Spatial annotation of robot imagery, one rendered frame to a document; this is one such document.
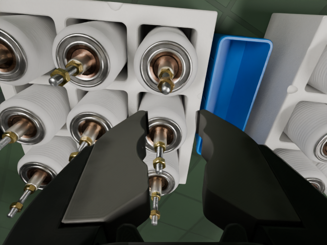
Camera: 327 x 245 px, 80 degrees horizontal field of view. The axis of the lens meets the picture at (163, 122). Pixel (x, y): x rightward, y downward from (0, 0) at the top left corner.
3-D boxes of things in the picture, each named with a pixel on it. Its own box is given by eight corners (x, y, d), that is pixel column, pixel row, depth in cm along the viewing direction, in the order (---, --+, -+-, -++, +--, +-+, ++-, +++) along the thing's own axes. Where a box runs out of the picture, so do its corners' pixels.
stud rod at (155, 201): (153, 188, 39) (150, 224, 33) (155, 185, 39) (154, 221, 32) (156, 190, 40) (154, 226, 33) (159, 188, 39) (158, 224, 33)
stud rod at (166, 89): (164, 66, 27) (163, 84, 20) (170, 69, 27) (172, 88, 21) (161, 72, 27) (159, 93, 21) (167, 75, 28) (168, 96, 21)
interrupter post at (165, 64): (159, 57, 28) (158, 63, 25) (175, 61, 28) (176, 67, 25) (156, 74, 29) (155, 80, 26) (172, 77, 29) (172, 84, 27)
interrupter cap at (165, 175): (133, 187, 42) (132, 190, 41) (146, 163, 38) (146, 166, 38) (165, 198, 43) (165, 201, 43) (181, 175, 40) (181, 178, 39)
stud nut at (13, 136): (8, 141, 32) (4, 144, 31) (2, 132, 31) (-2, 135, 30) (19, 139, 31) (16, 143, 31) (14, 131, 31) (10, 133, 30)
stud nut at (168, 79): (162, 73, 22) (162, 75, 21) (176, 79, 22) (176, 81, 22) (155, 88, 23) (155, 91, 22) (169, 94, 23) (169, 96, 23)
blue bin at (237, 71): (224, 133, 64) (235, 157, 54) (190, 131, 64) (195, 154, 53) (252, 33, 49) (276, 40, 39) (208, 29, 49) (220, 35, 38)
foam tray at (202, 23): (181, 143, 66) (185, 184, 51) (63, 135, 65) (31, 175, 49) (200, 9, 47) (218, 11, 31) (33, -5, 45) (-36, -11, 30)
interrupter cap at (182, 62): (144, 34, 27) (143, 35, 26) (198, 46, 27) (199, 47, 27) (136, 86, 30) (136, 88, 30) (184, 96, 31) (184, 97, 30)
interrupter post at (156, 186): (149, 183, 41) (147, 197, 38) (153, 176, 40) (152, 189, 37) (159, 187, 41) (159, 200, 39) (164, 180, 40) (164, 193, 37)
